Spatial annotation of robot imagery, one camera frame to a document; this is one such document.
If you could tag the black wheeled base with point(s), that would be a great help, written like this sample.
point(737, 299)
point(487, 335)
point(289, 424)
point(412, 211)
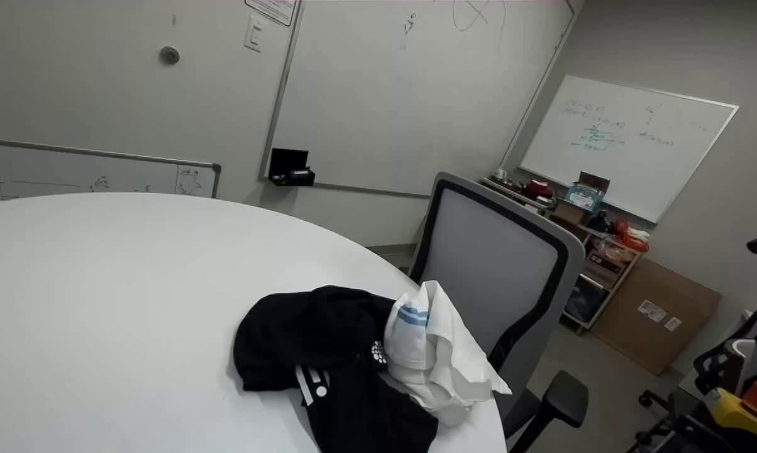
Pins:
point(669, 418)

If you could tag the framed leaning whiteboard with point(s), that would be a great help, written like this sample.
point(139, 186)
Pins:
point(75, 173)

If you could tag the red item on shelf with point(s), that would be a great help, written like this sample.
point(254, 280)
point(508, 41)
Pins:
point(538, 188)

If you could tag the round white pedestal table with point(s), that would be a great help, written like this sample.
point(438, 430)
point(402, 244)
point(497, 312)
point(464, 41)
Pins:
point(101, 318)

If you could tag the round grey wall fixture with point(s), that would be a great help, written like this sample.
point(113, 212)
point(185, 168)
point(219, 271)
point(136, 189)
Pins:
point(168, 56)

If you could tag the black chair armrest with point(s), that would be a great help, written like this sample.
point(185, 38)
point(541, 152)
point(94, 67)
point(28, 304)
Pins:
point(567, 400)

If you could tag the white cloth with blue print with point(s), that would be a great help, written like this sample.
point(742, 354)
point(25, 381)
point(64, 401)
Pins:
point(444, 362)

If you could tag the orange item on shelf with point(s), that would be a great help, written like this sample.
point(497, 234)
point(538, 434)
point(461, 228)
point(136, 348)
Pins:
point(632, 236)

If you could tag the black marker holder box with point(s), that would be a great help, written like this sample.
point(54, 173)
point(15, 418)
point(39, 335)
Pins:
point(289, 168)

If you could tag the low cluttered shelf unit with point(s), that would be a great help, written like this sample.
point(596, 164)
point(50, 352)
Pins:
point(601, 274)

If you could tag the brown cardboard box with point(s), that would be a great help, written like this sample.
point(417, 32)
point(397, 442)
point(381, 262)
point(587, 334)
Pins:
point(656, 315)

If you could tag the grey mesh office chair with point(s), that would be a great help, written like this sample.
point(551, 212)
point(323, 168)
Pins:
point(487, 261)

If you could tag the black cloth with white stripes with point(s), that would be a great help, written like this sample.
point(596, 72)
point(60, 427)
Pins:
point(311, 335)

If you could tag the teal box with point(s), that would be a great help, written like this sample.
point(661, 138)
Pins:
point(581, 200)

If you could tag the wall whiteboard with green writing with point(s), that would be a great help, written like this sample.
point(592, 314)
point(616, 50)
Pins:
point(629, 139)

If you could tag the yellow emergency stop box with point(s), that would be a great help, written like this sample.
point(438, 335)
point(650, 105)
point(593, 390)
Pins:
point(742, 417)

